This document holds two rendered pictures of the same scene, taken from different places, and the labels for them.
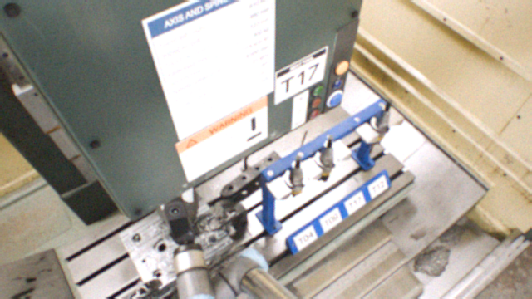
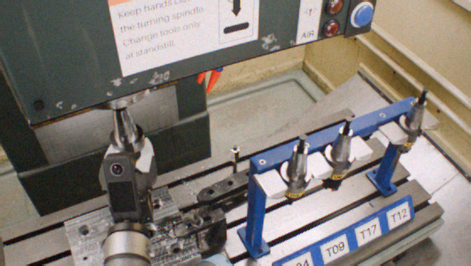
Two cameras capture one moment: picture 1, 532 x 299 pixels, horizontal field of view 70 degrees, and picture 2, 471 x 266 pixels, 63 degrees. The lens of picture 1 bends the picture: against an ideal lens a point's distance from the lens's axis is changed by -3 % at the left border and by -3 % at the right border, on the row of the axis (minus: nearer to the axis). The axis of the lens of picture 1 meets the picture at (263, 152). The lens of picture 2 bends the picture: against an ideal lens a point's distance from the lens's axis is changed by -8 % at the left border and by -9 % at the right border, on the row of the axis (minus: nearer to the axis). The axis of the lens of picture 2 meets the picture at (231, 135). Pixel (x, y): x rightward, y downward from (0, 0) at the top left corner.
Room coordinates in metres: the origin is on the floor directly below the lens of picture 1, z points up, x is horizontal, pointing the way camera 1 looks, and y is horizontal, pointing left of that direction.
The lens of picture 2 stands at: (0.00, -0.04, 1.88)
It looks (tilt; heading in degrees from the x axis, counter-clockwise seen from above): 46 degrees down; 8
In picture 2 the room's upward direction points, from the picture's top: straight up
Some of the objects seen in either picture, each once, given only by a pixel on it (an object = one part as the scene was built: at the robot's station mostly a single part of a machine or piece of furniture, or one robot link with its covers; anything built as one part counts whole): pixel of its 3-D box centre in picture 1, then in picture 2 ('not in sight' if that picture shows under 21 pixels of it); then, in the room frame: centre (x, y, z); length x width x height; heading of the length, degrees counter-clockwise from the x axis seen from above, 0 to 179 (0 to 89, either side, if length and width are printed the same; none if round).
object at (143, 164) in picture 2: (189, 192); (148, 162); (0.48, 0.19, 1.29); 0.09 x 0.03 x 0.06; 2
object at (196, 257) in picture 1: (191, 262); (129, 251); (0.29, 0.17, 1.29); 0.08 x 0.05 x 0.08; 105
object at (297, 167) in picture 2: (296, 171); (298, 160); (0.55, -0.09, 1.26); 0.04 x 0.04 x 0.07
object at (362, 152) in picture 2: (340, 151); (358, 149); (0.64, -0.23, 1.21); 0.07 x 0.05 x 0.01; 34
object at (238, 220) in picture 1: (228, 219); (200, 229); (0.54, 0.12, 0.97); 0.13 x 0.03 x 0.15; 124
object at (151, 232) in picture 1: (176, 240); (129, 243); (0.47, 0.29, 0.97); 0.29 x 0.23 x 0.05; 124
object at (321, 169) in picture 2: (311, 169); (318, 166); (0.58, -0.14, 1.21); 0.07 x 0.05 x 0.01; 34
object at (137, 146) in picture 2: not in sight; (127, 139); (0.49, 0.23, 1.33); 0.06 x 0.06 x 0.03
